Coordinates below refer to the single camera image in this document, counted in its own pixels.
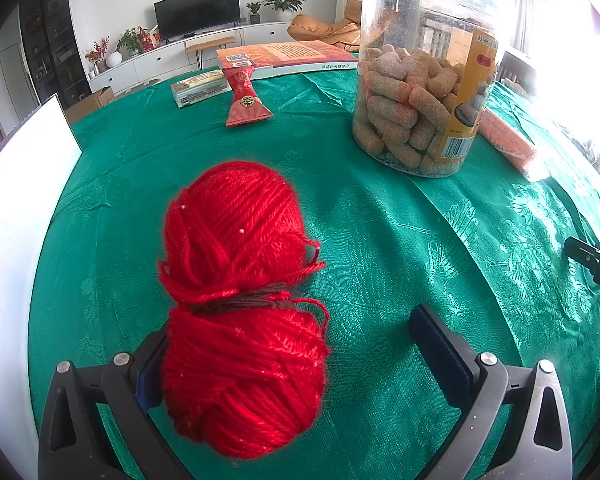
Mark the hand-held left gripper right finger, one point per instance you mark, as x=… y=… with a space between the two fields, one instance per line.
x=440 y=355

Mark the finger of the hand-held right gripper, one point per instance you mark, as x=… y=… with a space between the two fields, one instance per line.
x=587 y=255

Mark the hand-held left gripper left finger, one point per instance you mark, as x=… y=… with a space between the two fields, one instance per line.
x=147 y=385

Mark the white box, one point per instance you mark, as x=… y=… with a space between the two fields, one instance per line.
x=15 y=210

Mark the green tablecloth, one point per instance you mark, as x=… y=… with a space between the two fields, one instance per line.
x=380 y=260

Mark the pink plastic packet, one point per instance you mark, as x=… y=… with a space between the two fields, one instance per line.
x=505 y=140

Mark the clear plastic snack jar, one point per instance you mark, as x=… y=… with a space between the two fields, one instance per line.
x=405 y=110

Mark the white sheer curtain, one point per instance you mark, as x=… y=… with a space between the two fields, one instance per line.
x=527 y=15

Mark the cardboard box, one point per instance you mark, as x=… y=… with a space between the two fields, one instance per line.
x=90 y=105

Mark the red snack packet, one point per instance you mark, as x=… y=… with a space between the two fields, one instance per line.
x=245 y=102

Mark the green rectangular box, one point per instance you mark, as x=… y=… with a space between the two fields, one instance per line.
x=200 y=90

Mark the white TV cabinet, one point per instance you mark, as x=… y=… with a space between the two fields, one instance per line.
x=140 y=65

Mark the white round vase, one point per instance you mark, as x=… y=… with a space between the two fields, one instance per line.
x=114 y=59

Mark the orange book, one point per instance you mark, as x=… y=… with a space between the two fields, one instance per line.
x=290 y=57

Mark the red flowers in vase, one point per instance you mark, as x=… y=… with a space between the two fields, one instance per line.
x=97 y=55

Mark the green plant with red decor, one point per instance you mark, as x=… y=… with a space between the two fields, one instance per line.
x=135 y=40

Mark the wooden side table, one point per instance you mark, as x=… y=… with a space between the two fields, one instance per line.
x=210 y=44

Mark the orange lounge chair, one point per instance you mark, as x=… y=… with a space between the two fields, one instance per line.
x=325 y=27

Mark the dark display cabinet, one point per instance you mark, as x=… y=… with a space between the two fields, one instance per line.
x=55 y=35

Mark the black television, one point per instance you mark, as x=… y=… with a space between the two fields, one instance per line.
x=197 y=10

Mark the large potted green plant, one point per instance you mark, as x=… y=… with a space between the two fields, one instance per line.
x=285 y=2

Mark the small potted green plant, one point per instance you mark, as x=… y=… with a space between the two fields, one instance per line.
x=253 y=12

